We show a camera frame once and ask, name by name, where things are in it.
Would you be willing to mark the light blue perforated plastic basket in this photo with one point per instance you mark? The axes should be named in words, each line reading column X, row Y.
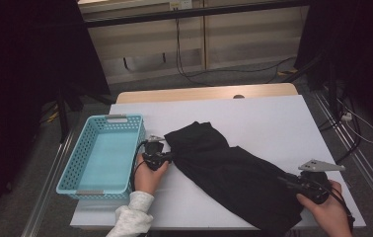
column 109, row 154

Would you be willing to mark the person's right hand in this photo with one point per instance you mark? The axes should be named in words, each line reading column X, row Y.
column 331, row 217

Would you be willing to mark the black pants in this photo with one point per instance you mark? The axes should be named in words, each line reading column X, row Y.
column 234, row 177

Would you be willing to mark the wooden table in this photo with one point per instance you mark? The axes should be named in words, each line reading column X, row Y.
column 191, row 92

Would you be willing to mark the person's left hand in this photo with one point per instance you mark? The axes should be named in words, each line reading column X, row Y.
column 146, row 181

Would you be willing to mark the aluminium floor rail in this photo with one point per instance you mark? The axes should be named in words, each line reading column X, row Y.
column 48, row 184
column 365, row 171

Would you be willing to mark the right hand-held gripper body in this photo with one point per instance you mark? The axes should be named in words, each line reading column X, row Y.
column 314, row 187

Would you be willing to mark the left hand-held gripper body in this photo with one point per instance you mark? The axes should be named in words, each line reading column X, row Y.
column 155, row 156

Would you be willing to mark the white wall socket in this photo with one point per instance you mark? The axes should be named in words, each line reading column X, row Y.
column 181, row 4

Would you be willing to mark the black curtain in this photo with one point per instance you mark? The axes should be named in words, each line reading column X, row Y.
column 16, row 65
column 355, row 49

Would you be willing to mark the wooden workbench with dark edge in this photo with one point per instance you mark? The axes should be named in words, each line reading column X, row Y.
column 191, row 13

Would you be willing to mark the black metal stand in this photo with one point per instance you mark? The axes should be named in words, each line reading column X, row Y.
column 332, row 85
column 63, row 115

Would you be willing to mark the white plug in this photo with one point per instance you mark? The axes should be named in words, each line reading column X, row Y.
column 346, row 116

